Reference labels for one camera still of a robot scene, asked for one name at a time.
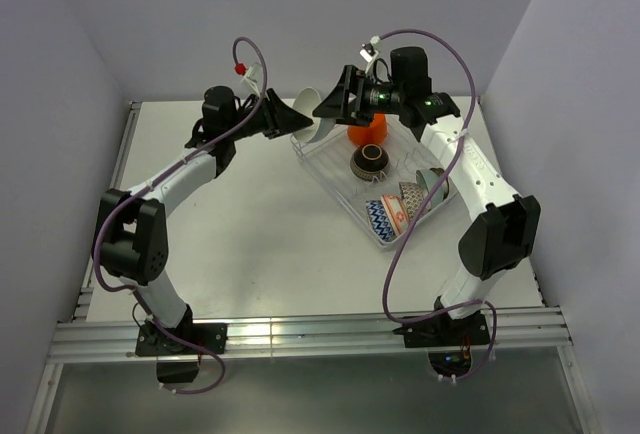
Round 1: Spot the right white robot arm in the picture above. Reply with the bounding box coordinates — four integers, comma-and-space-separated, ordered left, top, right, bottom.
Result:
312, 43, 541, 344

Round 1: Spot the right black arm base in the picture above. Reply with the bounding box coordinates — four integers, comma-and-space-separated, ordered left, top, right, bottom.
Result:
393, 311, 497, 384

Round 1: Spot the flower shaped patterned dish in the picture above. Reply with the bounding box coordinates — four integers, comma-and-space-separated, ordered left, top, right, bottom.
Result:
427, 168, 450, 203

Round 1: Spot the brown geometric patterned bowl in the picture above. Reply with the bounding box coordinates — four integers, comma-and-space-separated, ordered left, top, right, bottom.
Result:
398, 181, 433, 221

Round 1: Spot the pale green ribbed bowl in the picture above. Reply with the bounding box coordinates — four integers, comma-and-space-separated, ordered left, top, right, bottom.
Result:
415, 167, 449, 209

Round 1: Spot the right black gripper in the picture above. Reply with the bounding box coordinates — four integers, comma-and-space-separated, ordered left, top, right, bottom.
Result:
313, 64, 406, 127

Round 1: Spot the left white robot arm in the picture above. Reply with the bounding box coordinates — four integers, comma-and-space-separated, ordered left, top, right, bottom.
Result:
92, 86, 313, 353

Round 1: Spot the orange floral patterned bowl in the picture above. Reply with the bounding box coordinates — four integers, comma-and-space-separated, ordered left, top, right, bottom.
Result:
380, 194, 411, 237

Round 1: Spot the plain white bowl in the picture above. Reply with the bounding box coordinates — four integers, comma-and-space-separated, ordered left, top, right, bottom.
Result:
292, 87, 335, 144

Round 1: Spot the orange plastic square bowl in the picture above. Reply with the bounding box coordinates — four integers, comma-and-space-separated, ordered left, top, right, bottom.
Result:
347, 113, 388, 147

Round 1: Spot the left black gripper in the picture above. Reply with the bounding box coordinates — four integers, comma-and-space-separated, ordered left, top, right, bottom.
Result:
226, 89, 313, 142

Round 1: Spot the white wire dish rack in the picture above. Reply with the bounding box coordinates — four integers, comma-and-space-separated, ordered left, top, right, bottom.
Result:
291, 118, 441, 251

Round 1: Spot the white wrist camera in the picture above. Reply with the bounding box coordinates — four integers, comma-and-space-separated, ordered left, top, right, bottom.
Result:
234, 62, 267, 99
359, 36, 381, 77

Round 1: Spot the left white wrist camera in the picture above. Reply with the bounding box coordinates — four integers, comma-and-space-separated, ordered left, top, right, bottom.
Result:
234, 62, 267, 99

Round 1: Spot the red blue patterned bowl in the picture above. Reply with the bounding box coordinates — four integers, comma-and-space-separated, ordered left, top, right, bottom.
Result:
365, 200, 396, 243

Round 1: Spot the aluminium frame rail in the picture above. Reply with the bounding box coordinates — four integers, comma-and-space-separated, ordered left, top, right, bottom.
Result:
47, 307, 573, 364

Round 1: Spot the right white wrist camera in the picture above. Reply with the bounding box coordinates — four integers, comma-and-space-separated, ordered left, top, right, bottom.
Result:
359, 36, 381, 77

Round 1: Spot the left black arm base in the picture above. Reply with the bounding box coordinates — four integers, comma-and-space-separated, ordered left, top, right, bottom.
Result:
135, 322, 228, 388

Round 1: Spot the brown glazed bowl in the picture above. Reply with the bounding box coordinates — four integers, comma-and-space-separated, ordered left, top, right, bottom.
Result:
350, 144, 390, 182

